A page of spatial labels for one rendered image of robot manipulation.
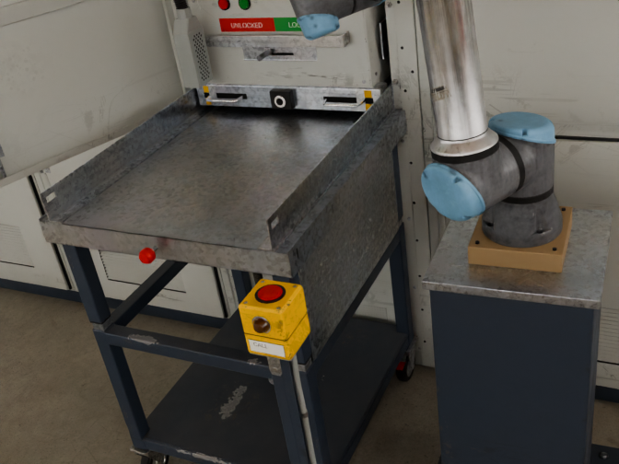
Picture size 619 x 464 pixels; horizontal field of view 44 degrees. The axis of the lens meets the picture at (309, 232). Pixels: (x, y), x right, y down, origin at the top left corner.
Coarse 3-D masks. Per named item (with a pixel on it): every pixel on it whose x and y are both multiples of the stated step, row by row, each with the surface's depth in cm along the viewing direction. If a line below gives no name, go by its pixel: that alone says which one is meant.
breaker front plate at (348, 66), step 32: (192, 0) 196; (256, 0) 188; (288, 0) 184; (224, 32) 197; (256, 32) 193; (288, 32) 189; (352, 32) 182; (224, 64) 202; (256, 64) 198; (288, 64) 194; (320, 64) 190; (352, 64) 186
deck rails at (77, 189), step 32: (192, 96) 208; (384, 96) 186; (160, 128) 197; (352, 128) 170; (96, 160) 177; (128, 160) 187; (352, 160) 171; (64, 192) 169; (96, 192) 174; (320, 192) 158; (288, 224) 147
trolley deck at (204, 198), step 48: (192, 144) 193; (240, 144) 188; (288, 144) 184; (384, 144) 181; (144, 192) 172; (192, 192) 168; (240, 192) 165; (288, 192) 162; (336, 192) 158; (48, 240) 169; (96, 240) 162; (144, 240) 156; (192, 240) 150; (240, 240) 147; (288, 240) 145
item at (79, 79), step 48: (0, 0) 177; (48, 0) 183; (96, 0) 193; (144, 0) 202; (0, 48) 180; (48, 48) 188; (96, 48) 197; (144, 48) 206; (0, 96) 183; (48, 96) 191; (96, 96) 200; (144, 96) 210; (0, 144) 187; (48, 144) 195; (96, 144) 201
